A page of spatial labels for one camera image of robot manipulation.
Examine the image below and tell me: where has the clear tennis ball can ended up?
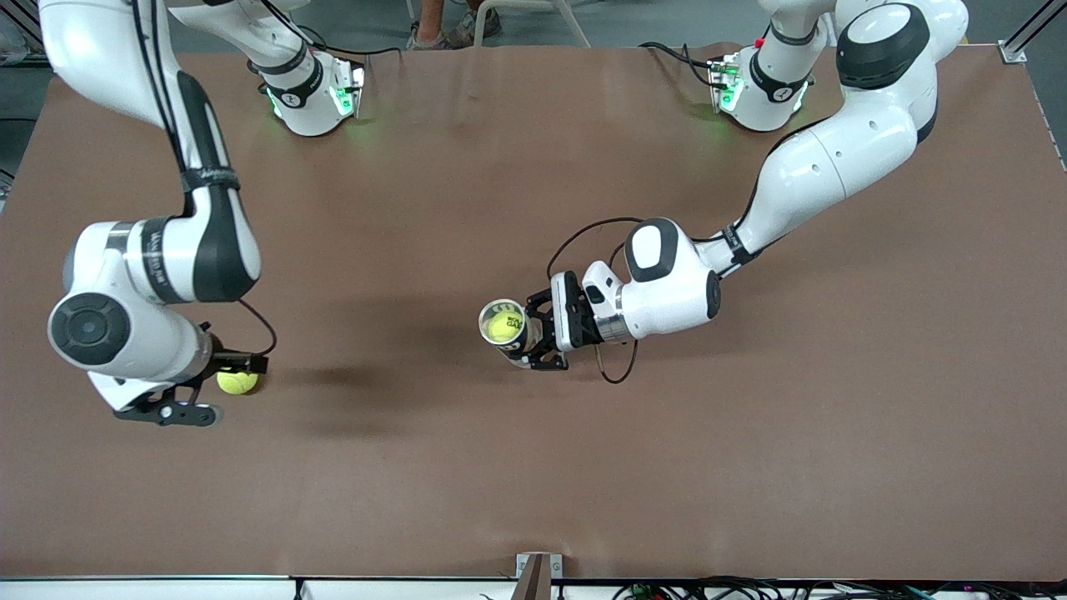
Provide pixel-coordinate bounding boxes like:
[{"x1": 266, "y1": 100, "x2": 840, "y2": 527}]
[{"x1": 478, "y1": 298, "x2": 547, "y2": 368}]

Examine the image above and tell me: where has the brown table cover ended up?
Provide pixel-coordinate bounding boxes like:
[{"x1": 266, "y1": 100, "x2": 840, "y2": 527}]
[{"x1": 0, "y1": 43, "x2": 1067, "y2": 582}]

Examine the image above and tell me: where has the grey shoe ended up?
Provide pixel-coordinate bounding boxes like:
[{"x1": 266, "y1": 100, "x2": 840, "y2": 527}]
[{"x1": 443, "y1": 7, "x2": 503, "y2": 49}]

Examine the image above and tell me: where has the person bare leg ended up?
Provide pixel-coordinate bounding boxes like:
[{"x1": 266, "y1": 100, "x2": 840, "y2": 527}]
[{"x1": 407, "y1": 0, "x2": 455, "y2": 51}]

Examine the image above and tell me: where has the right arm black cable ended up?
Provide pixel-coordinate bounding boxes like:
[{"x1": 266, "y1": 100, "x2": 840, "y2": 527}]
[{"x1": 133, "y1": 0, "x2": 278, "y2": 359}]

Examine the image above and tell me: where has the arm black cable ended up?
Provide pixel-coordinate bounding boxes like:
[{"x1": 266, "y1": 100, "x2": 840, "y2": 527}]
[
  {"x1": 546, "y1": 215, "x2": 751, "y2": 385},
  {"x1": 133, "y1": 0, "x2": 278, "y2": 359}
]

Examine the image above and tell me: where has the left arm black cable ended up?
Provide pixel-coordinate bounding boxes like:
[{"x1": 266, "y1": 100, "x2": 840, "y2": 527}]
[{"x1": 546, "y1": 215, "x2": 751, "y2": 385}]

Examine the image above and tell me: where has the metal camera post bracket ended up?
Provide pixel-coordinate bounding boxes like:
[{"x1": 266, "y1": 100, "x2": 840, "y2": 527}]
[{"x1": 510, "y1": 552, "x2": 564, "y2": 600}]

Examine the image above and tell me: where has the black base cable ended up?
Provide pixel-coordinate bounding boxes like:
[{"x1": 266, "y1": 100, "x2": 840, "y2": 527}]
[
  {"x1": 639, "y1": 40, "x2": 719, "y2": 88},
  {"x1": 283, "y1": 25, "x2": 401, "y2": 61}
]

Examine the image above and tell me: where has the black cable tangle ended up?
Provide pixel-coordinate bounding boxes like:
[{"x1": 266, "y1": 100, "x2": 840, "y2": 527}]
[{"x1": 613, "y1": 575, "x2": 1067, "y2": 600}]

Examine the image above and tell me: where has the beige chair frame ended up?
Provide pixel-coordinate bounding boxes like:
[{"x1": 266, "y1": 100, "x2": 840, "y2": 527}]
[{"x1": 472, "y1": 0, "x2": 593, "y2": 49}]

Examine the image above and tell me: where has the aluminium profile frame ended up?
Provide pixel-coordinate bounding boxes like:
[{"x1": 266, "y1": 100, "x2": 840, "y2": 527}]
[{"x1": 1003, "y1": 0, "x2": 1067, "y2": 64}]

